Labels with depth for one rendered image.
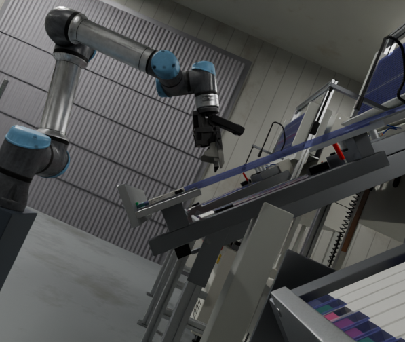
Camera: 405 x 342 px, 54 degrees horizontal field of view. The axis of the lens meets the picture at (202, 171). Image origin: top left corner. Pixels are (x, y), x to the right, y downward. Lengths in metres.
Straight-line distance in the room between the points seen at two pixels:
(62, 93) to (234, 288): 0.91
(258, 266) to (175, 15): 4.82
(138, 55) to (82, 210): 3.85
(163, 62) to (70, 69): 0.38
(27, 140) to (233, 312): 0.77
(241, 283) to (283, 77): 4.59
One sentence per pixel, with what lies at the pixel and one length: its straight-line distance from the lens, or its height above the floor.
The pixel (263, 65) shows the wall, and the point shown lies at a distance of 5.22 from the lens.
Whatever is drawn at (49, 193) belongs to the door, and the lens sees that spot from 5.05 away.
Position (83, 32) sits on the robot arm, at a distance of 1.30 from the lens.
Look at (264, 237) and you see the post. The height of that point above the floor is 0.76.
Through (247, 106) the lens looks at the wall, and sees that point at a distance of 5.03.
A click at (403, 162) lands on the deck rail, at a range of 1.22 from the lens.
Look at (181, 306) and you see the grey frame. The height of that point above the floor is 0.53.
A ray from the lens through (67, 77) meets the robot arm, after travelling 1.41.
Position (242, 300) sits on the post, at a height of 0.65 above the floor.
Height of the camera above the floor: 0.76
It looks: 6 degrees up
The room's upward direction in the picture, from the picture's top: 24 degrees clockwise
